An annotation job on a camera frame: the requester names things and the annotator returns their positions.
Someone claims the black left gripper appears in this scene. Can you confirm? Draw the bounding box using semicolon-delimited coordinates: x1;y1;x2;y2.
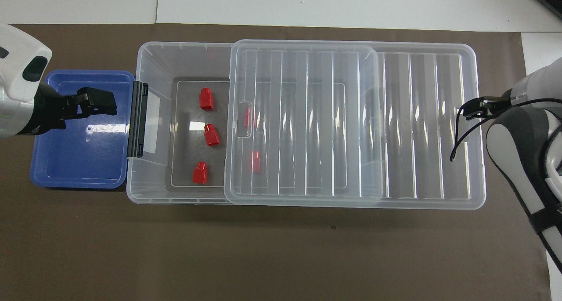
18;83;118;136

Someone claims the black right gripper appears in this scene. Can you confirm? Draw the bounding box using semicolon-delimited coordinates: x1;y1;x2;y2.
457;96;512;120

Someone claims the clear ribbed plastic lid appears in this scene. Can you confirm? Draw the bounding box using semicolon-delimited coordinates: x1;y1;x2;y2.
224;38;487;210

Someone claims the black box latch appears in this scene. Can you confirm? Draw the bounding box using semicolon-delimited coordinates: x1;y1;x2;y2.
126;82;149;159

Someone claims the clear plastic storage box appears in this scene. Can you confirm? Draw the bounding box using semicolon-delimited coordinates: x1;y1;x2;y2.
126;41;383;205

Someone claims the blue plastic tray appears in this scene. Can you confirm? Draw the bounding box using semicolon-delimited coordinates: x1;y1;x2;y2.
30;69;135;190

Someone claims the brown table mat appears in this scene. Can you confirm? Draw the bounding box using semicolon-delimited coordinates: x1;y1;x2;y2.
0;23;551;301

